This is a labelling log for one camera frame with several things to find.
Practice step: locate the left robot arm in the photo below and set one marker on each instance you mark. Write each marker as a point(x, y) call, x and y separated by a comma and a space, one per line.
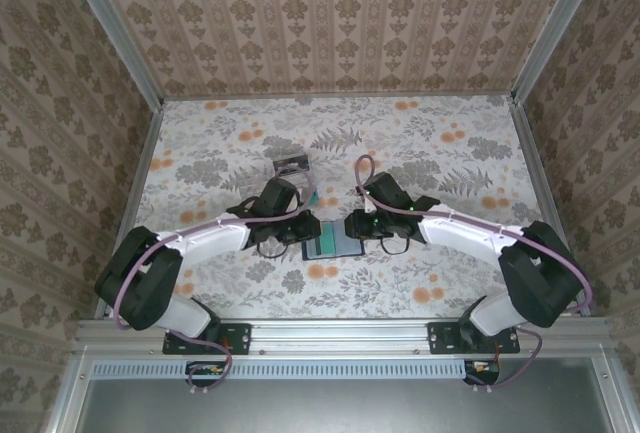
point(150, 293)

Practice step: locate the black card with white print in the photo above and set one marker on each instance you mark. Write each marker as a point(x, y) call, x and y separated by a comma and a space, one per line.
point(291, 161)

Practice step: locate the small black controller board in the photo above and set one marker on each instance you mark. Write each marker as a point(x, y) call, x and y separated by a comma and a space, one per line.
point(205, 370)
point(482, 370)

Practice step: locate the aluminium table back rail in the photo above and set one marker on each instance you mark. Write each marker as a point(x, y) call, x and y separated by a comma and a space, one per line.
point(340, 96)

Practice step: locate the clear acrylic card stand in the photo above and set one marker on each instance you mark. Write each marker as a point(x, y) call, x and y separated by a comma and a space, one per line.
point(295, 178)

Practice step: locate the aluminium front frame rail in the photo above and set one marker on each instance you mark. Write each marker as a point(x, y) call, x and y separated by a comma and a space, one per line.
point(340, 335)

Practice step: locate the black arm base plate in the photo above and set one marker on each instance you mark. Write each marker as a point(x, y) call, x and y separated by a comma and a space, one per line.
point(240, 338)
point(442, 338)

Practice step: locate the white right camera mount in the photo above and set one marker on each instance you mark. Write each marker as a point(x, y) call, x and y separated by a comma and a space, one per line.
point(369, 203)

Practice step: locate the aluminium table side rail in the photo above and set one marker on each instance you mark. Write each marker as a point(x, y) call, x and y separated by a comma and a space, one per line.
point(132, 213)
point(542, 193)

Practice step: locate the teal credit card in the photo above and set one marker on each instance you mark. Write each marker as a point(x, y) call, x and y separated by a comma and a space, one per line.
point(332, 238)
point(313, 197)

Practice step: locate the grey metal panel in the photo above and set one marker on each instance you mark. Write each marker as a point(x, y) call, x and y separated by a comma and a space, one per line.
point(340, 408)

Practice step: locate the aluminium frame post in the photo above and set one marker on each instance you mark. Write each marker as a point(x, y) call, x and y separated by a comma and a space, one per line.
point(112, 28)
point(560, 28)

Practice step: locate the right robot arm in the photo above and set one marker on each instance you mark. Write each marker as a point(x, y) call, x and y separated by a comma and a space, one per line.
point(540, 278)

